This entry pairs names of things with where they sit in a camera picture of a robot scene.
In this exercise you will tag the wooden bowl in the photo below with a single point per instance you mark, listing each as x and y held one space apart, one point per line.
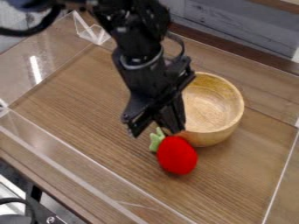
214 106

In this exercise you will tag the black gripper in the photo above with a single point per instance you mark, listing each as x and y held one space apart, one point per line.
156 85

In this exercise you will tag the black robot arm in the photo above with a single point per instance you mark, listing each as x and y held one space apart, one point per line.
138 24

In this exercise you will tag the red plush strawberry toy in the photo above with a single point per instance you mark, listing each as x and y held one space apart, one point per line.
176 154

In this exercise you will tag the black metal table bracket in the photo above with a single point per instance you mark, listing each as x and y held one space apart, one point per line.
45 216

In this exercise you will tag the clear acrylic corner bracket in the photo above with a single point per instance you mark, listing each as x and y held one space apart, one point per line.
93 33

